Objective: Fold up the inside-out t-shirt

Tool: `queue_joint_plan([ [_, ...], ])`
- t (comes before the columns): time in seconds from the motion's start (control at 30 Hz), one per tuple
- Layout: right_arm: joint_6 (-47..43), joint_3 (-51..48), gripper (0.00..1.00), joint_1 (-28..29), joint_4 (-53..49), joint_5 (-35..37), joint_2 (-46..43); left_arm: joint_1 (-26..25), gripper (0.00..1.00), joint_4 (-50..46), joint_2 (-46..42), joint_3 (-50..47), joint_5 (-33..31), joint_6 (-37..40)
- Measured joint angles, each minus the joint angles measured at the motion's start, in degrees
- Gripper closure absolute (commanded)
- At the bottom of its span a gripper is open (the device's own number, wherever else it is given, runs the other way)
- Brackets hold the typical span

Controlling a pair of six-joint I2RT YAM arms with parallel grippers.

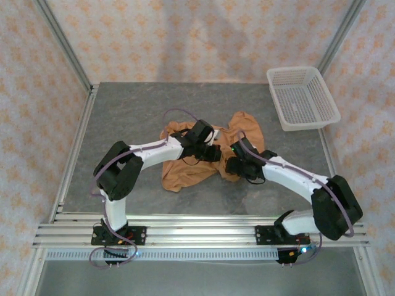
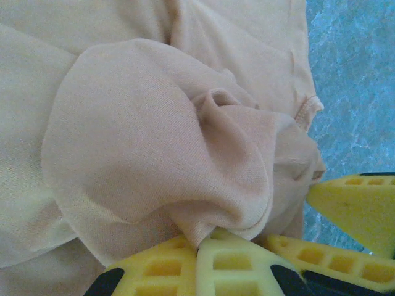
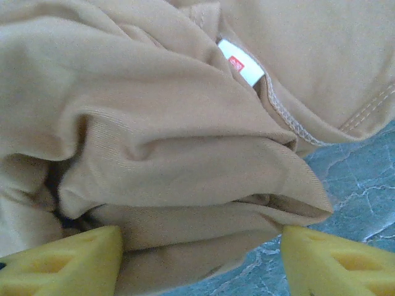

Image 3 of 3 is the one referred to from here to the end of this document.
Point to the tan brown t-shirt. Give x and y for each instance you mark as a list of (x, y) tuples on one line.
[(154, 123)]

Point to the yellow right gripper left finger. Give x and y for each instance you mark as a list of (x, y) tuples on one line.
[(61, 265)]

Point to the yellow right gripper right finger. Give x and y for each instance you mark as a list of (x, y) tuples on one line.
[(333, 265)]

